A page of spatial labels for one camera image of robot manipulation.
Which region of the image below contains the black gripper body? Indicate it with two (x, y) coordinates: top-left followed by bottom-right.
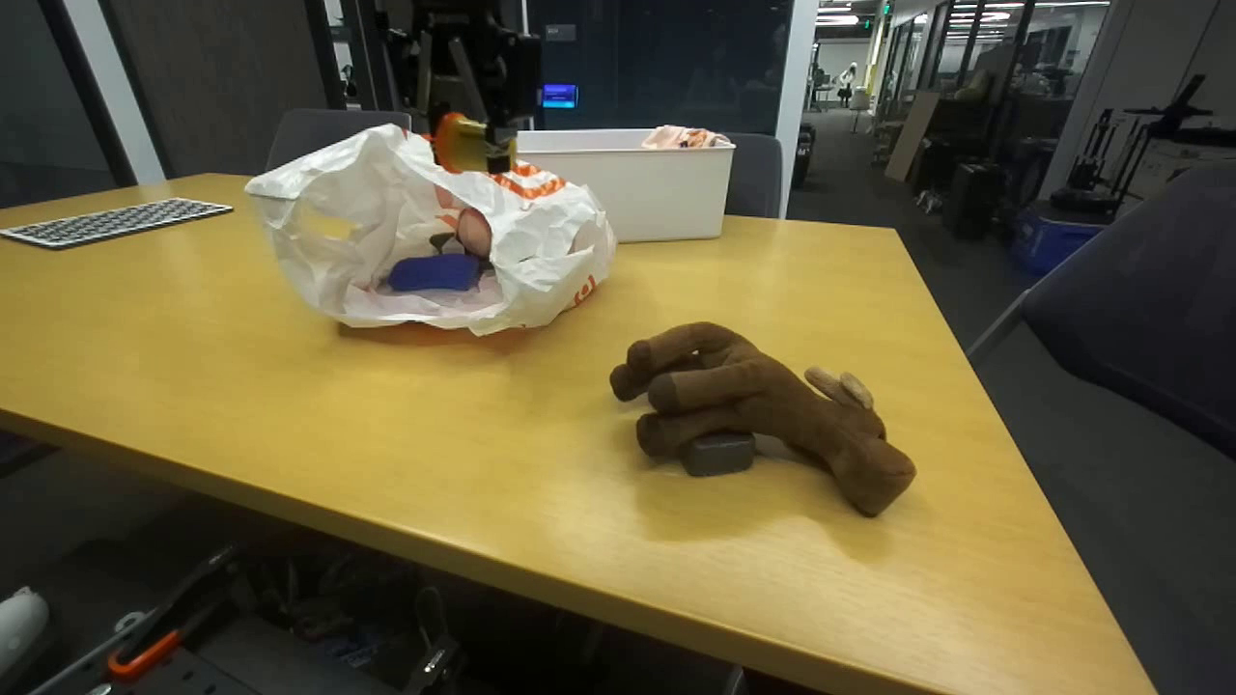
(430, 14), (546, 130)

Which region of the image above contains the white plastic bag orange print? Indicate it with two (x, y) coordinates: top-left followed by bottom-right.
(242, 125), (617, 341)

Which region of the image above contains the brown plush moose toy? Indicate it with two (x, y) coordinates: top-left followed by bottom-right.
(608, 322), (918, 521)

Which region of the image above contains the dark grey rectangular block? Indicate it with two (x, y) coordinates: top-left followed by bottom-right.
(675, 427), (760, 480)

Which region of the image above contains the blue plastic object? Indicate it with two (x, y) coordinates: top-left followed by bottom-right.
(381, 252), (492, 299)

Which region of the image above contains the white plastic storage bin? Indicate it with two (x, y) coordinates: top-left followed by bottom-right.
(514, 125), (737, 246)

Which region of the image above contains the orange patterned packet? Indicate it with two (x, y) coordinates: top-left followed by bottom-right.
(639, 119), (718, 156)

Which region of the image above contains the grey computer keyboard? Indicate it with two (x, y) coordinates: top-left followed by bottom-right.
(0, 193), (240, 254)

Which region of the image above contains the leaning beige board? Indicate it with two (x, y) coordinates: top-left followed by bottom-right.
(885, 90), (946, 187)

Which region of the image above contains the blue recycling bin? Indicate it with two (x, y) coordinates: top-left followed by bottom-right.
(1017, 206), (1114, 282)

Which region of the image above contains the black tripod stand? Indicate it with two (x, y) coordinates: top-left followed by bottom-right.
(1039, 73), (1215, 224)

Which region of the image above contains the white rounded plastic object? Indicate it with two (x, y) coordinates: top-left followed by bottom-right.
(0, 583), (55, 681)

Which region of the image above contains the orange handled tool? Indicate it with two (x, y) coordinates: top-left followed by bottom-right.
(103, 627), (185, 684)

